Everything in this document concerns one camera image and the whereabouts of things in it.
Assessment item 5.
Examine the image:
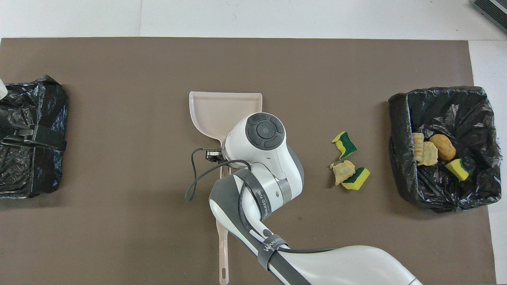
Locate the beige plastic dustpan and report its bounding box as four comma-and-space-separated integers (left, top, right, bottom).
189, 91, 263, 177

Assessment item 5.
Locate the beige hand brush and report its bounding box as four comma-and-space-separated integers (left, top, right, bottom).
215, 219, 230, 285

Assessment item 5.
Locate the pale yellow scrap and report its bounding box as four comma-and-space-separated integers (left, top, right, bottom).
330, 160, 356, 186
417, 141, 439, 166

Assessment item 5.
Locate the yellow green sponge piece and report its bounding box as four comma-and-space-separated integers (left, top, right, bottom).
332, 131, 358, 160
341, 167, 371, 191
445, 158, 470, 182

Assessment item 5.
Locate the striped cream orange bread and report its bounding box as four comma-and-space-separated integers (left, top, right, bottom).
412, 132, 425, 163

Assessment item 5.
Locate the orange brown nugget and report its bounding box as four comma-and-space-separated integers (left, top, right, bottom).
429, 134, 457, 162

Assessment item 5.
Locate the bin with black bag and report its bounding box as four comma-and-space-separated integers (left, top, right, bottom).
387, 86, 503, 213
0, 74, 68, 199

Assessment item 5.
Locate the brown table mat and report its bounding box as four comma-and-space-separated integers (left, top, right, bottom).
0, 37, 497, 285

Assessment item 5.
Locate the dark ribbed panel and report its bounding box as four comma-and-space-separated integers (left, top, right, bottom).
472, 0, 507, 34

